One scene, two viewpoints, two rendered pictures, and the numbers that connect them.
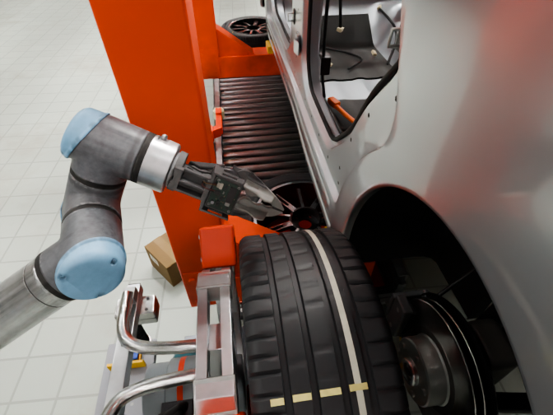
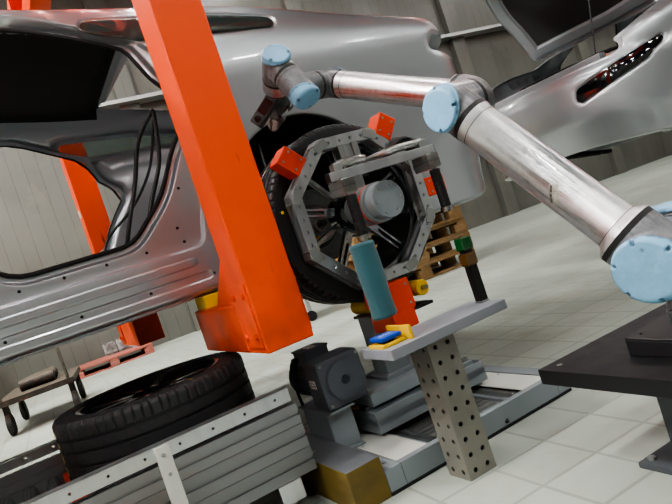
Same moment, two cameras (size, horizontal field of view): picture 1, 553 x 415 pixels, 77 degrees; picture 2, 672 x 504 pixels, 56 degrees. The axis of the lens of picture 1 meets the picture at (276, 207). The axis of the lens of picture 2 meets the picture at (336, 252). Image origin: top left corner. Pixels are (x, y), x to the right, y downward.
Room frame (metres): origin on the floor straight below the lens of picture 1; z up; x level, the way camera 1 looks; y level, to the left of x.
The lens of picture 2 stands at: (1.18, 2.19, 0.80)
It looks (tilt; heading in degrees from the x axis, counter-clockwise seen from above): 2 degrees down; 250
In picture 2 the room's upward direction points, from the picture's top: 19 degrees counter-clockwise
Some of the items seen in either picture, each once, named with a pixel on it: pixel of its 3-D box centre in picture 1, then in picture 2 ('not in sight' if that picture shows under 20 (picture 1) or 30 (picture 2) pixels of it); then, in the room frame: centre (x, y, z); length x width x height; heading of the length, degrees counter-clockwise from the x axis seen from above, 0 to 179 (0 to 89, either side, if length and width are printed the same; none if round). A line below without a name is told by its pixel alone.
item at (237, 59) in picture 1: (253, 49); not in sight; (2.71, 0.17, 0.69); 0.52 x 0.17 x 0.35; 98
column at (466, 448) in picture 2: not in sight; (451, 403); (0.38, 0.50, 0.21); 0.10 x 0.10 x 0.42; 8
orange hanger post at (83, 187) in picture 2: not in sight; (78, 172); (1.12, -2.45, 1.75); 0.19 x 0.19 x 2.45; 8
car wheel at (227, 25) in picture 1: (253, 37); not in sight; (3.87, 0.24, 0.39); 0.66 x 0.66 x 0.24
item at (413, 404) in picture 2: not in sight; (407, 391); (0.28, -0.06, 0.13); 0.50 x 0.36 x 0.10; 8
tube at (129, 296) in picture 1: (159, 310); (339, 157); (0.37, 0.24, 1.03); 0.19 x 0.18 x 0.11; 98
